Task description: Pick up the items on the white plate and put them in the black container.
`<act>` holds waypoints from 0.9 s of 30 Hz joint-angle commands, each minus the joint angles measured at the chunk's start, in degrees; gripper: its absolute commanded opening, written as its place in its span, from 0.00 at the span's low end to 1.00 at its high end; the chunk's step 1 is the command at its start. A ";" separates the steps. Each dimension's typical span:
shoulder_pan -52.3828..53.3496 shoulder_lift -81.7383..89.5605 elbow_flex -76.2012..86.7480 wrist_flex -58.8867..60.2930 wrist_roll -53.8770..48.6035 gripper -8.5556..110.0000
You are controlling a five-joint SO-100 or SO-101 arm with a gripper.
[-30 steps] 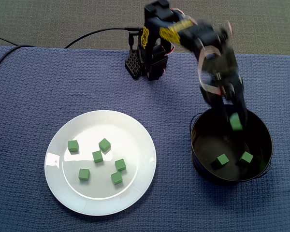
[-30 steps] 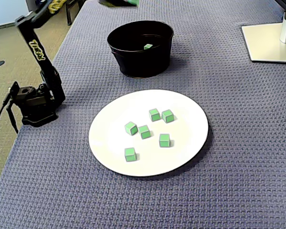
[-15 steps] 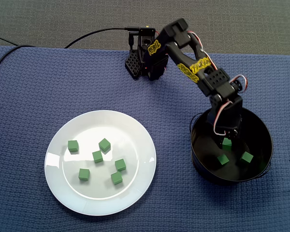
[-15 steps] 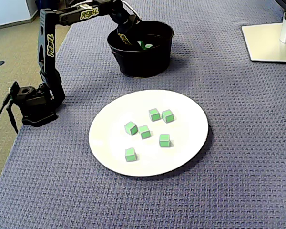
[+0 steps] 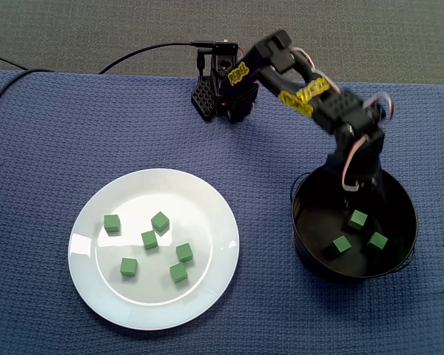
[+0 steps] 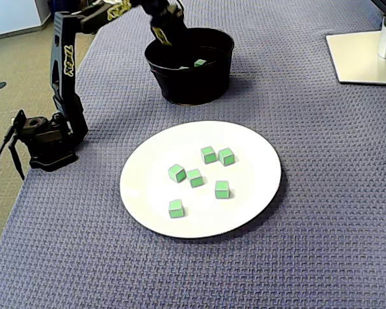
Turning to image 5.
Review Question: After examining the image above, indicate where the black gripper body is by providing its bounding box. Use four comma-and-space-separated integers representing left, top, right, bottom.
327, 129, 386, 195

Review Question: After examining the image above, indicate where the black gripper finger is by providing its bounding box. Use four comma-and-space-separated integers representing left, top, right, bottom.
340, 192, 356, 223
369, 190, 388, 223

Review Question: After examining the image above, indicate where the small green cube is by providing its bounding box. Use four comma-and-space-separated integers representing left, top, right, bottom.
347, 209, 369, 231
366, 231, 389, 252
169, 262, 189, 284
150, 211, 170, 233
331, 234, 352, 256
175, 242, 195, 263
141, 229, 159, 251
103, 214, 121, 234
119, 257, 138, 277

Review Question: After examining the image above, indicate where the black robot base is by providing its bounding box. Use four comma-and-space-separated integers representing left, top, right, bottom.
190, 38, 260, 125

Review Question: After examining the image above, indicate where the white round plate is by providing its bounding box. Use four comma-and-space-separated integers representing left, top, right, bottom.
67, 168, 241, 331

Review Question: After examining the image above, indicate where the black metal bucket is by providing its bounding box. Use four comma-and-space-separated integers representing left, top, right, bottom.
289, 159, 420, 285

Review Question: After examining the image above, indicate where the blue textured table mat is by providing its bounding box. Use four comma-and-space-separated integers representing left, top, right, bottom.
0, 68, 444, 355

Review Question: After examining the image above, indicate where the white servo wire loop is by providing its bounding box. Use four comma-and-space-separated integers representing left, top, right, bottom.
340, 135, 371, 193

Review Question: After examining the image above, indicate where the white red servo wire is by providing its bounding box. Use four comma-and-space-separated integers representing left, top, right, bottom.
362, 92, 395, 121

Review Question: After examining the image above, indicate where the short black power cable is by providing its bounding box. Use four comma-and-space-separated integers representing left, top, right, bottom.
196, 50, 211, 77

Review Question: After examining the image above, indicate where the black cable plugged into base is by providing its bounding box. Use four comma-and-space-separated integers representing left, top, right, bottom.
98, 39, 218, 75

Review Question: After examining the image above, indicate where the thick black cable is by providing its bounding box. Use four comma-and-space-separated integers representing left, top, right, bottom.
0, 68, 56, 130

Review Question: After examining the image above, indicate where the thin black cable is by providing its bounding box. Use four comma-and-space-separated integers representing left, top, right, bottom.
0, 51, 27, 71

